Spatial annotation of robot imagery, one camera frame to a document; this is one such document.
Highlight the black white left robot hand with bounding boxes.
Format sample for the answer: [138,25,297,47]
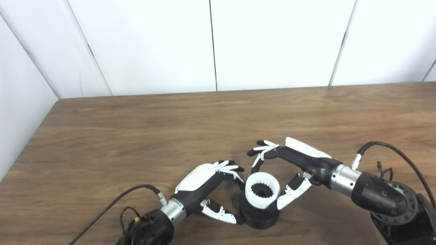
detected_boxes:
[173,160,245,225]

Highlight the thin left arm wires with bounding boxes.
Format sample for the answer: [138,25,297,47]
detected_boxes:
[119,207,142,235]

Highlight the thin right arm wires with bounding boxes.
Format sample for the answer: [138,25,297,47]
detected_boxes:
[376,162,394,181]

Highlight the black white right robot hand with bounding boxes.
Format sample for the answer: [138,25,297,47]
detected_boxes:
[247,137,342,210]

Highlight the thin arm wires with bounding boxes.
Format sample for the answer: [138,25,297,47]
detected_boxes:
[119,207,142,235]
[376,162,394,181]

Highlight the round black plastic part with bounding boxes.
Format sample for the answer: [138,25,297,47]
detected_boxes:
[239,182,281,229]

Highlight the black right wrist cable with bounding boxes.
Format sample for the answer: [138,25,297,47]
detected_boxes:
[351,141,436,210]

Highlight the white toothed plastic ring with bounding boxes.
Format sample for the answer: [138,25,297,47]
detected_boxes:
[245,172,281,209]

